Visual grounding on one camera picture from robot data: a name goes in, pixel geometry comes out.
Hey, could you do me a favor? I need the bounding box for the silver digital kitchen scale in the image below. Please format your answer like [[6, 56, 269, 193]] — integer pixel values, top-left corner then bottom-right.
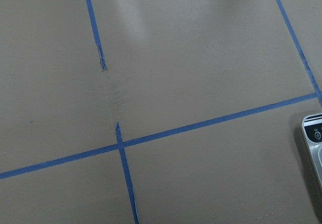
[[301, 113, 321, 196]]

